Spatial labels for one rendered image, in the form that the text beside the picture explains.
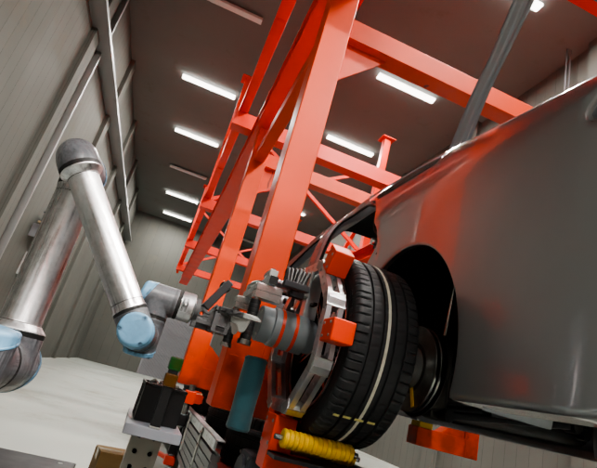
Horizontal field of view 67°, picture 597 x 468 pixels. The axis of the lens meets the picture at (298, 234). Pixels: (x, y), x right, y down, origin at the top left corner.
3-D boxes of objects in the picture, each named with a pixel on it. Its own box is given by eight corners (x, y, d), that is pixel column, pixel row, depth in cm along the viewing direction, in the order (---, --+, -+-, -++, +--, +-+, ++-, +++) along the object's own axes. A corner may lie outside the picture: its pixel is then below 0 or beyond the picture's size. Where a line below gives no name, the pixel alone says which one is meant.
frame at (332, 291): (319, 425, 133) (356, 254, 152) (299, 421, 132) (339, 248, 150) (271, 407, 183) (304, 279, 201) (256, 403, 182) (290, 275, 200)
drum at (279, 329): (313, 357, 159) (321, 318, 163) (255, 341, 154) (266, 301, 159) (300, 357, 172) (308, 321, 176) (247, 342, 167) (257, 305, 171)
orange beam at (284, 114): (334, 48, 274) (339, 32, 278) (319, 41, 271) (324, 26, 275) (263, 162, 436) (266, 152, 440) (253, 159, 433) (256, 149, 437)
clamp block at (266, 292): (279, 304, 147) (284, 288, 149) (253, 295, 145) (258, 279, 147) (276, 305, 151) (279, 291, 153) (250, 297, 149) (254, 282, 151)
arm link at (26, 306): (-56, 386, 114) (60, 135, 139) (-23, 385, 130) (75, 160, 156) (7, 399, 115) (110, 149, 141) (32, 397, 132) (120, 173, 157)
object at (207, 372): (256, 403, 378) (267, 361, 390) (196, 387, 366) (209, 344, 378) (252, 401, 394) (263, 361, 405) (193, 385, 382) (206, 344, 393)
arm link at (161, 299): (133, 311, 139) (144, 280, 142) (173, 323, 142) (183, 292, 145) (132, 307, 130) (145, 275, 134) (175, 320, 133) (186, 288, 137)
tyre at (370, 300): (382, 251, 197) (321, 376, 212) (332, 233, 191) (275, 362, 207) (448, 326, 134) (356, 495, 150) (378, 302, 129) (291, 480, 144)
